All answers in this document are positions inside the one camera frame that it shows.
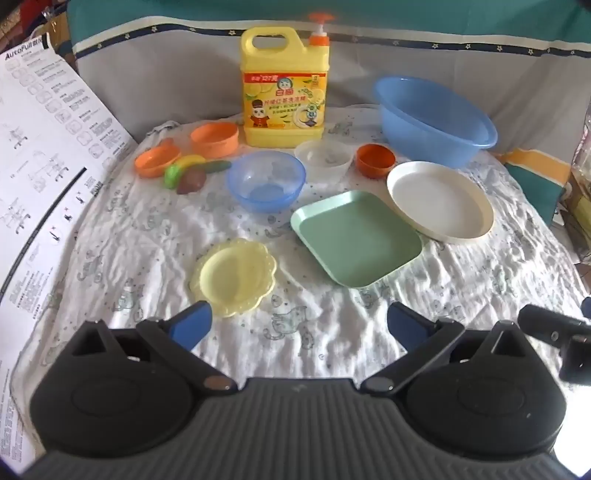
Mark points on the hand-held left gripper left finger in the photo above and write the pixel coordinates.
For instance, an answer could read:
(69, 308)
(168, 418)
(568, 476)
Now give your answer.
(194, 321)

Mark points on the yellow toy banana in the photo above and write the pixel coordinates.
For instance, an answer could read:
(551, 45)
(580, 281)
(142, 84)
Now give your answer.
(187, 162)

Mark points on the brown toy chestnut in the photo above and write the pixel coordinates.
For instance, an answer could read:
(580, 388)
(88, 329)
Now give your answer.
(191, 181)

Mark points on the light green toy vegetable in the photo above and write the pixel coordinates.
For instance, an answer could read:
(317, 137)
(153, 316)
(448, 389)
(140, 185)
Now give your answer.
(172, 177)

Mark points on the white printed bed sheet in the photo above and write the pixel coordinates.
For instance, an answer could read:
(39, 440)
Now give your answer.
(138, 258)

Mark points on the large blue plastic basin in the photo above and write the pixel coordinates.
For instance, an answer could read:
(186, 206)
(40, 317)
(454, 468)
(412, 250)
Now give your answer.
(429, 124)

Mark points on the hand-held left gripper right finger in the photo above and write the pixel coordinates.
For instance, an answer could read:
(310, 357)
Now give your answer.
(406, 323)

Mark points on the white oval plate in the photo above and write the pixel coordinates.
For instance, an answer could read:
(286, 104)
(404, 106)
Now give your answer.
(438, 201)

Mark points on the blue transparent bowl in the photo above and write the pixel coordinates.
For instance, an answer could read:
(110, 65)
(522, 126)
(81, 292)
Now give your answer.
(265, 182)

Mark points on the yellow scalloped plate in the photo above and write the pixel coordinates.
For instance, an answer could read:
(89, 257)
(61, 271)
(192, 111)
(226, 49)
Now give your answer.
(233, 277)

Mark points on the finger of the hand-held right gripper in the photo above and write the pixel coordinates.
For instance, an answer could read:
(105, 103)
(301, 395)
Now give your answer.
(545, 323)
(577, 362)

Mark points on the white instruction sheet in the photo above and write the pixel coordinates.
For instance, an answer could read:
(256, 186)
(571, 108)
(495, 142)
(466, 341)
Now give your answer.
(46, 161)

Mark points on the dark orange bowl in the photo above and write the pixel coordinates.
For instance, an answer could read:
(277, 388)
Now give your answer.
(374, 161)

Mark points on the teal grey star-striped bedding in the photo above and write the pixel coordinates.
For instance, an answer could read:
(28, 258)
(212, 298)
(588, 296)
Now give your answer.
(415, 21)

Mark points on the light orange plastic bowl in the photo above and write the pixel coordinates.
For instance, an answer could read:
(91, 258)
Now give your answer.
(214, 141)

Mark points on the small orange plastic dish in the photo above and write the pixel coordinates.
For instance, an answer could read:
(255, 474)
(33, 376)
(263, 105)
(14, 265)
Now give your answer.
(154, 164)

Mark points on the brown cardboard box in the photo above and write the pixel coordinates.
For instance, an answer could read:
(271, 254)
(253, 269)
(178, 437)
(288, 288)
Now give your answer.
(57, 27)

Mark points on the green toy cucumber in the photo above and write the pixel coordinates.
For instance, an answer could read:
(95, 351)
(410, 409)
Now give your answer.
(217, 166)

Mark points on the clear plastic bowl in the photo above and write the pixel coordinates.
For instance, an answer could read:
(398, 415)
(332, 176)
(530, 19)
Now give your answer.
(323, 159)

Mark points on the green square plate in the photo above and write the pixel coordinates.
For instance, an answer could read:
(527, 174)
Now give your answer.
(355, 237)

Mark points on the teal yellow cloth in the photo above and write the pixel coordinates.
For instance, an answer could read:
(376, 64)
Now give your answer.
(531, 177)

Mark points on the yellow detergent bottle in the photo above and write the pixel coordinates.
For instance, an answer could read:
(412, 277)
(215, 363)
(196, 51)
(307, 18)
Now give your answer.
(281, 92)

